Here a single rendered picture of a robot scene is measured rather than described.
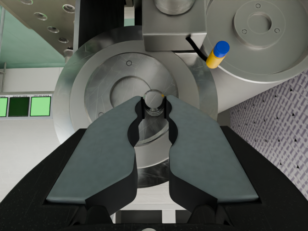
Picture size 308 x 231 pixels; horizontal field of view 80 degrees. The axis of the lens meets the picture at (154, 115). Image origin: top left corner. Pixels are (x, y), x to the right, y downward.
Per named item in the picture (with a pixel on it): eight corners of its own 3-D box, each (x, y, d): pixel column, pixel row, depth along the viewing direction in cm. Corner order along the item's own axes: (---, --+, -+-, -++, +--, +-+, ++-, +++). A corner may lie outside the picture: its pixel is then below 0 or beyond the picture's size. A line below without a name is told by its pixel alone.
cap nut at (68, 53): (74, 48, 51) (73, 64, 50) (79, 55, 54) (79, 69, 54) (61, 49, 51) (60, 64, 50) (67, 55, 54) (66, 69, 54)
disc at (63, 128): (211, 20, 17) (226, 185, 15) (209, 23, 18) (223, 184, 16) (54, 29, 18) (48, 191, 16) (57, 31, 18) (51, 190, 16)
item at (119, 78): (111, 36, 15) (195, 74, 15) (116, 48, 17) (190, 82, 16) (65, 118, 14) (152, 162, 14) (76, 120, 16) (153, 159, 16)
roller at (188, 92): (195, 36, 17) (205, 166, 15) (173, 100, 42) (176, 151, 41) (70, 42, 17) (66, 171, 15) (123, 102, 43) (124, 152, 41)
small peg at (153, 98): (148, 85, 12) (168, 94, 11) (150, 96, 14) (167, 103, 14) (138, 104, 11) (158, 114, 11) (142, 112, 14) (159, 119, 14)
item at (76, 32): (84, -92, 21) (77, 62, 18) (123, 30, 44) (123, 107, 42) (80, -92, 21) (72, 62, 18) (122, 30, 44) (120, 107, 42)
